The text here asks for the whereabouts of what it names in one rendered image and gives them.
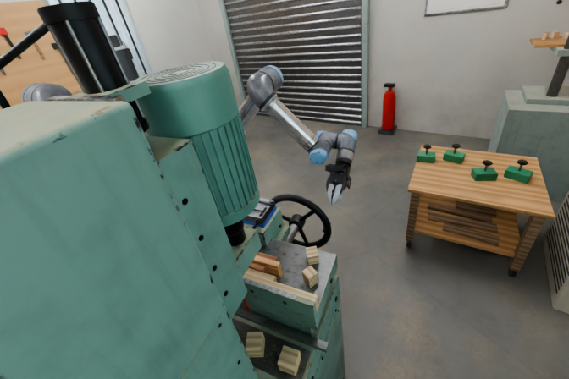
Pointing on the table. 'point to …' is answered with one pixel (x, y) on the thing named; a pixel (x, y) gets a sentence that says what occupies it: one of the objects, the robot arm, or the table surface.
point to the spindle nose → (235, 233)
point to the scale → (269, 288)
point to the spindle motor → (206, 130)
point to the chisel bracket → (247, 249)
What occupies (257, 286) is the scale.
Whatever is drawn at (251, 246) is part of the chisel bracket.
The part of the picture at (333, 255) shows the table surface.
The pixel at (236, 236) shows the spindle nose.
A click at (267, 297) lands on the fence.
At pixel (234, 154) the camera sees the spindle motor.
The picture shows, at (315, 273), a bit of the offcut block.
